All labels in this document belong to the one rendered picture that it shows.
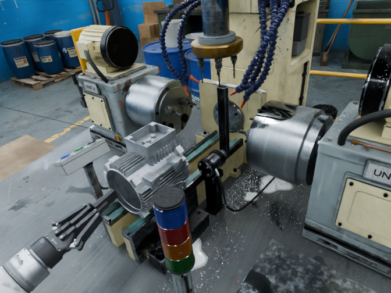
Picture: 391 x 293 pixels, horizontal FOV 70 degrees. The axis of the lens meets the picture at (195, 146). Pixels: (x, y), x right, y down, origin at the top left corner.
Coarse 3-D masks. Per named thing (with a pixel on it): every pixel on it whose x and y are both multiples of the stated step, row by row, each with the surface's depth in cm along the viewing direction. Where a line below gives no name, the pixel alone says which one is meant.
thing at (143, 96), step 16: (144, 80) 121; (160, 80) 118; (176, 80) 118; (128, 96) 123; (144, 96) 116; (160, 96) 113; (176, 96) 120; (128, 112) 126; (144, 112) 116; (160, 112) 115; (176, 128) 126
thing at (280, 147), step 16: (272, 112) 86; (288, 112) 84; (304, 112) 83; (320, 112) 84; (256, 128) 86; (272, 128) 84; (288, 128) 81; (304, 128) 79; (320, 128) 78; (256, 144) 86; (272, 144) 83; (288, 144) 80; (304, 144) 79; (256, 160) 89; (272, 160) 85; (288, 160) 81; (304, 160) 79; (272, 176) 93; (288, 176) 84; (304, 176) 82
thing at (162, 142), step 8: (144, 128) 88; (152, 128) 89; (160, 128) 89; (168, 128) 87; (128, 136) 84; (136, 136) 87; (144, 136) 89; (152, 136) 85; (160, 136) 88; (168, 136) 84; (128, 144) 84; (136, 144) 80; (144, 144) 79; (152, 144) 79; (160, 144) 82; (168, 144) 85; (176, 144) 88; (136, 152) 83; (144, 152) 80; (152, 152) 80; (160, 152) 83; (168, 152) 85; (152, 160) 81; (160, 160) 83
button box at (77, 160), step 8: (88, 144) 97; (96, 144) 96; (104, 144) 98; (72, 152) 96; (80, 152) 92; (88, 152) 94; (96, 152) 96; (104, 152) 98; (64, 160) 88; (72, 160) 90; (80, 160) 92; (88, 160) 94; (56, 168) 92; (64, 168) 88; (72, 168) 90; (80, 168) 92
